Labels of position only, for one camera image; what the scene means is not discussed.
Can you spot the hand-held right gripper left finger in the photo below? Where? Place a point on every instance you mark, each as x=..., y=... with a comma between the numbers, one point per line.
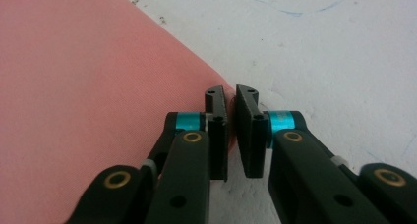
x=217, y=135

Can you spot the pink tank top red trim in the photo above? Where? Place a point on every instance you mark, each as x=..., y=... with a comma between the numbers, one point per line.
x=82, y=96

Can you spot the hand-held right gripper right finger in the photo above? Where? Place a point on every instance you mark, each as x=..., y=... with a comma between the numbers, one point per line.
x=250, y=139

